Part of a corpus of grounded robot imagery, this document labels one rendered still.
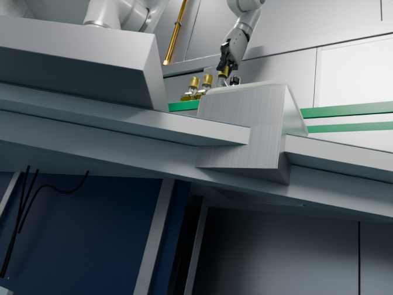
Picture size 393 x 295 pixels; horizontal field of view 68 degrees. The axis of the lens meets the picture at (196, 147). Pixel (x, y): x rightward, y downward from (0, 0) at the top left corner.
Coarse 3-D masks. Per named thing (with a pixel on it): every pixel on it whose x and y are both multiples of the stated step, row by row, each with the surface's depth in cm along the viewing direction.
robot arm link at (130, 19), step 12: (96, 0) 69; (108, 0) 69; (120, 0) 71; (132, 0) 74; (96, 12) 68; (108, 12) 68; (120, 12) 72; (132, 12) 74; (144, 12) 76; (84, 24) 68; (96, 24) 67; (108, 24) 68; (120, 24) 74; (132, 24) 75
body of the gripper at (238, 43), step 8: (232, 32) 106; (240, 32) 106; (224, 40) 106; (232, 40) 104; (240, 40) 107; (248, 40) 110; (232, 48) 104; (240, 48) 108; (232, 56) 106; (240, 56) 109
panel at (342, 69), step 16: (352, 48) 99; (368, 48) 96; (384, 48) 94; (336, 64) 100; (352, 64) 97; (368, 64) 94; (384, 64) 91; (320, 80) 100; (336, 80) 97; (352, 80) 94; (368, 80) 92; (384, 80) 89; (320, 96) 97; (336, 96) 95; (352, 96) 92; (368, 96) 90; (384, 96) 87
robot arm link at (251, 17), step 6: (228, 0) 107; (234, 0) 105; (234, 6) 107; (234, 12) 110; (240, 12) 109; (246, 12) 109; (252, 12) 109; (258, 12) 110; (240, 18) 109; (246, 18) 108; (252, 18) 108; (258, 18) 111; (246, 24) 107; (252, 24) 108
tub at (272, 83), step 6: (246, 84) 54; (252, 84) 54; (258, 84) 53; (264, 84) 52; (270, 84) 52; (276, 84) 52; (282, 84) 51; (288, 84) 52; (210, 90) 58; (216, 90) 57; (222, 90) 57; (228, 90) 57; (234, 90) 56; (240, 90) 56; (294, 96) 55; (294, 102) 56; (300, 114) 59; (306, 132) 65
